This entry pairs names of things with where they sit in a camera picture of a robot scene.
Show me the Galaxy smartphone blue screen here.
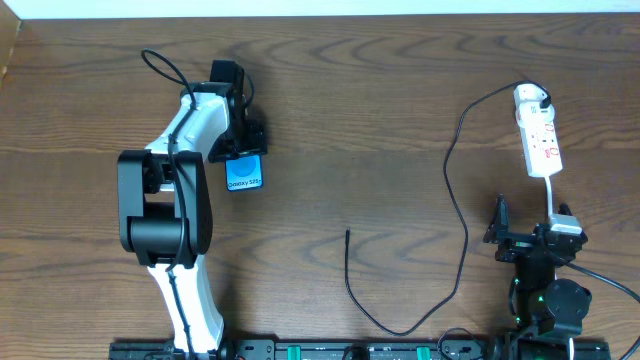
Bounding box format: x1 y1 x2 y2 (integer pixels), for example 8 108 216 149
225 155 263 192

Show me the black USB charging cable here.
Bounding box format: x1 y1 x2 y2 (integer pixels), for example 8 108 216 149
343 79 553 337

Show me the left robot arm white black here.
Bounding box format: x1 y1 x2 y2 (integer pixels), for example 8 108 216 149
117 78 267 359

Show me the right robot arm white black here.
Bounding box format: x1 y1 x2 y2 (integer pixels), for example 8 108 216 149
483 196 592 359

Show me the white power strip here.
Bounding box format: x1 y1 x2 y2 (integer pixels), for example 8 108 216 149
515 101 563 178

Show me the white power strip cord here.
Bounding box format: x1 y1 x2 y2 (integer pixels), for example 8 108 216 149
543 174 555 218

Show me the white USB wall charger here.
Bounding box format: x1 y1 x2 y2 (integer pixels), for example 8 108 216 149
513 82 552 110

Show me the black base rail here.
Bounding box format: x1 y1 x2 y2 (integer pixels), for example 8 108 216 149
108 338 612 360

